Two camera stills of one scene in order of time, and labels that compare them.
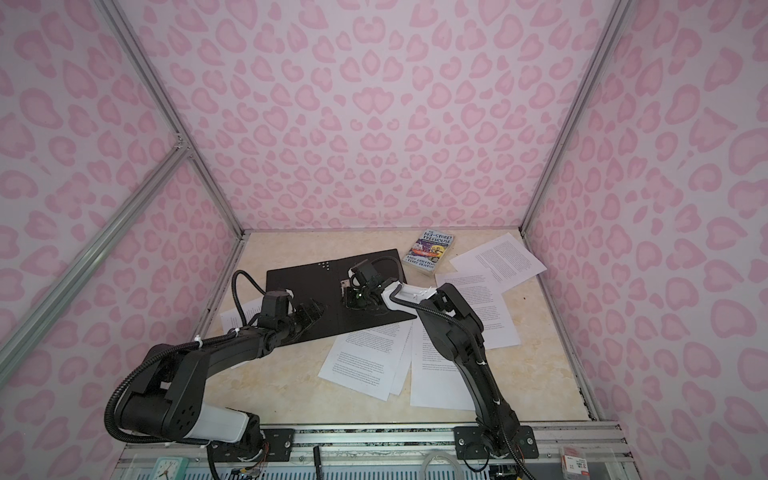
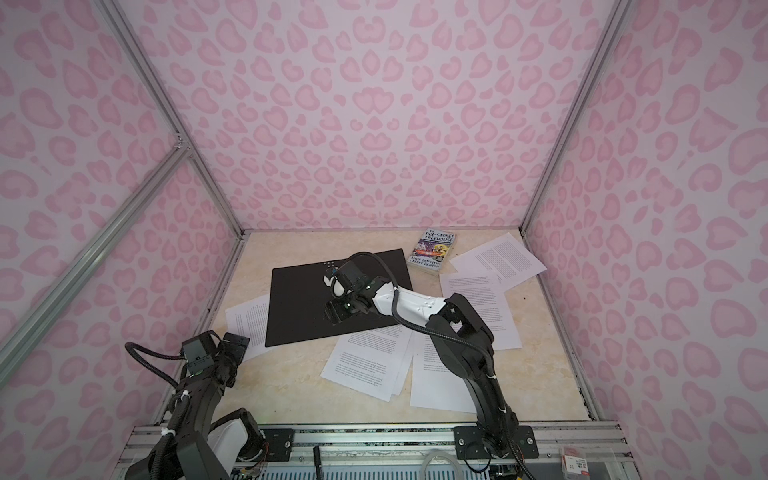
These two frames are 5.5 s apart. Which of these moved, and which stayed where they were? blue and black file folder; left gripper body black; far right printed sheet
Moved: left gripper body black
Stayed: far right printed sheet; blue and black file folder
